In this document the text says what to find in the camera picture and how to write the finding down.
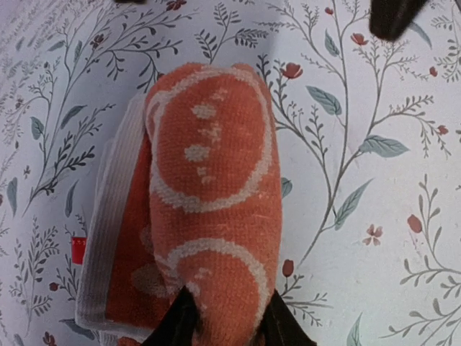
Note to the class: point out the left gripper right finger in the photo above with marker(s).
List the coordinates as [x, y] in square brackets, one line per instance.
[280, 328]

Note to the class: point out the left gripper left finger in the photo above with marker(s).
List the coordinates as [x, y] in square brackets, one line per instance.
[178, 324]

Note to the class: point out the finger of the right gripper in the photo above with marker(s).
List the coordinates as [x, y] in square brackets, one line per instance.
[389, 19]

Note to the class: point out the orange rabbit pattern towel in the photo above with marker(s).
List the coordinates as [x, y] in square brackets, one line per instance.
[188, 197]

